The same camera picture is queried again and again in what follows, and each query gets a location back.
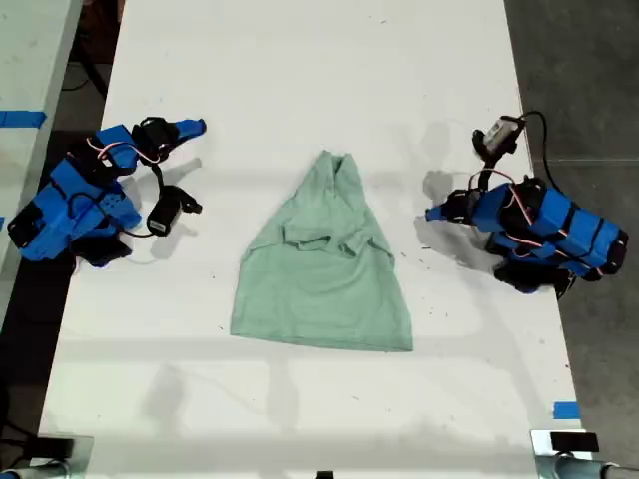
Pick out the pale green T-shirt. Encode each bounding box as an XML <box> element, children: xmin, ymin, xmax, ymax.
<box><xmin>229</xmin><ymin>149</ymin><xmax>415</xmax><ymax>353</ymax></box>

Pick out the long blue tape strip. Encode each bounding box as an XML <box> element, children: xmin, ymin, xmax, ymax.
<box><xmin>0</xmin><ymin>109</ymin><xmax>49</xmax><ymax>130</ymax></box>

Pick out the pale side table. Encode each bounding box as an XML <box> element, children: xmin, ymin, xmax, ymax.
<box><xmin>0</xmin><ymin>0</ymin><xmax>84</xmax><ymax>323</ymax></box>

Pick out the silver table clamp plate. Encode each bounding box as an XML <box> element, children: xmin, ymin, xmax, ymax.
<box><xmin>529</xmin><ymin>428</ymin><xmax>601</xmax><ymax>479</ymax></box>
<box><xmin>34</xmin><ymin>435</ymin><xmax>95</xmax><ymax>479</ymax></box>

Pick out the small black clamp box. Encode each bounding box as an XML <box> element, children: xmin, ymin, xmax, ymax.
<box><xmin>37</xmin><ymin>437</ymin><xmax>76</xmax><ymax>458</ymax></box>
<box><xmin>550</xmin><ymin>431</ymin><xmax>599</xmax><ymax>453</ymax></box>

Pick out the grey metal pipe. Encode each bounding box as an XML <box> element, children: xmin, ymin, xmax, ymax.
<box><xmin>553</xmin><ymin>452</ymin><xmax>639</xmax><ymax>479</ymax></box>
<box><xmin>0</xmin><ymin>461</ymin><xmax>69</xmax><ymax>479</ymax></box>

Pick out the black camera cable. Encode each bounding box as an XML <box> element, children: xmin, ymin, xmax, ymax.
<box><xmin>119</xmin><ymin>163</ymin><xmax>167</xmax><ymax>239</ymax></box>
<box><xmin>513</xmin><ymin>109</ymin><xmax>558</xmax><ymax>190</ymax></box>

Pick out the red white arm wire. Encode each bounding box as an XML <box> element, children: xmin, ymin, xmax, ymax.
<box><xmin>465</xmin><ymin>169</ymin><xmax>541</xmax><ymax>227</ymax></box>
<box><xmin>86</xmin><ymin>136</ymin><xmax>164</xmax><ymax>167</ymax></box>

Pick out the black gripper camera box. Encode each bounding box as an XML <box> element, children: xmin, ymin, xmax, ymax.
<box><xmin>471</xmin><ymin>114</ymin><xmax>526</xmax><ymax>194</ymax></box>
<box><xmin>146</xmin><ymin>184</ymin><xmax>205</xmax><ymax>237</ymax></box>

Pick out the black floor cable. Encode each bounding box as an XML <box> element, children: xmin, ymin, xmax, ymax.
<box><xmin>62</xmin><ymin>58</ymin><xmax>109</xmax><ymax>99</ymax></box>

